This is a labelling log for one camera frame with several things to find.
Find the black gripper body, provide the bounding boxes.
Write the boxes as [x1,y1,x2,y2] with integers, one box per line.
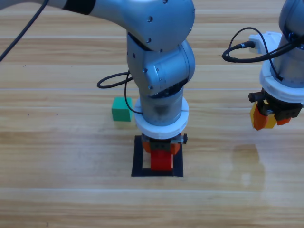
[248,89,304,119]
[141,133,188,152]

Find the yellow wooden block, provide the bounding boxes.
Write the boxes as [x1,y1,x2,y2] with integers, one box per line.
[249,102,277,130]

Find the red wooden block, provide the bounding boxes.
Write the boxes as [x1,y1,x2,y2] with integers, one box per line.
[150,149,173,172]

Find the green wooden block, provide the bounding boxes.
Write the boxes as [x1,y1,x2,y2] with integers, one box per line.
[111,96,133,122]

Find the black tape square outline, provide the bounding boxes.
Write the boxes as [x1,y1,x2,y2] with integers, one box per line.
[131,134,184,178]

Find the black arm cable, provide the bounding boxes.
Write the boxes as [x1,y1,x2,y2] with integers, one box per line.
[222,28,304,81]
[0,0,143,116]

